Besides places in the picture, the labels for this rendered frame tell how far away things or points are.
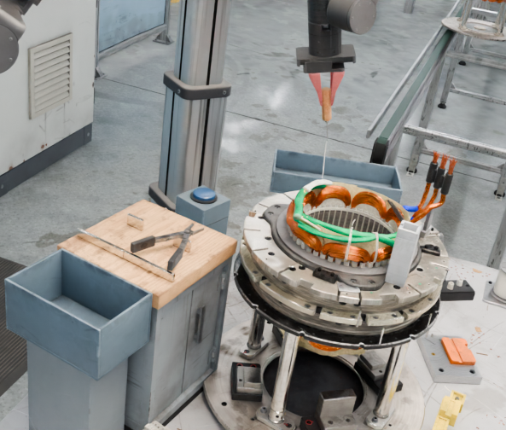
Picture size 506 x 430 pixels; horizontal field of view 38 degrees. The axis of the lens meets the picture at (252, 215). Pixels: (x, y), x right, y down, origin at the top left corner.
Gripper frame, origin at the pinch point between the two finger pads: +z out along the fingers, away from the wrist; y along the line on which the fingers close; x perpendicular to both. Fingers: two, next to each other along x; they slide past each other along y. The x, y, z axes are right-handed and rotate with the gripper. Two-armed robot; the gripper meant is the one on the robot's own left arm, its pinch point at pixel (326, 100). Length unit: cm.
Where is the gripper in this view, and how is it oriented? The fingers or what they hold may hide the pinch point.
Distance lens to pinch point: 136.2
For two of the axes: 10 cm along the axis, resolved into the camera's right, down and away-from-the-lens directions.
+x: 0.3, -5.2, 8.6
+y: 10.0, -0.5, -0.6
